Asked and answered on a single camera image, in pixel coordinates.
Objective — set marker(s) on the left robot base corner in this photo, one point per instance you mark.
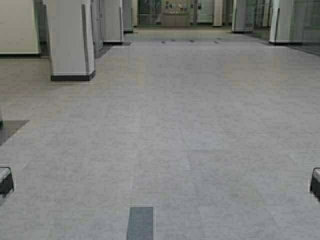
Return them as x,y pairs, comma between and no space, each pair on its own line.
6,181

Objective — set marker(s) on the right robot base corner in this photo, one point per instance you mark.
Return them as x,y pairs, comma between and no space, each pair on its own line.
315,183

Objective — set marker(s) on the dark floor inlay tile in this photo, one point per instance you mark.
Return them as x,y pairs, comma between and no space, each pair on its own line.
140,223

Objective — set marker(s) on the far glass double doors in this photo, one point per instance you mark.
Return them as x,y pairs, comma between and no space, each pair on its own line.
175,13

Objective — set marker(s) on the white square pillar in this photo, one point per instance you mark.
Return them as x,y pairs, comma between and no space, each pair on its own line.
71,44

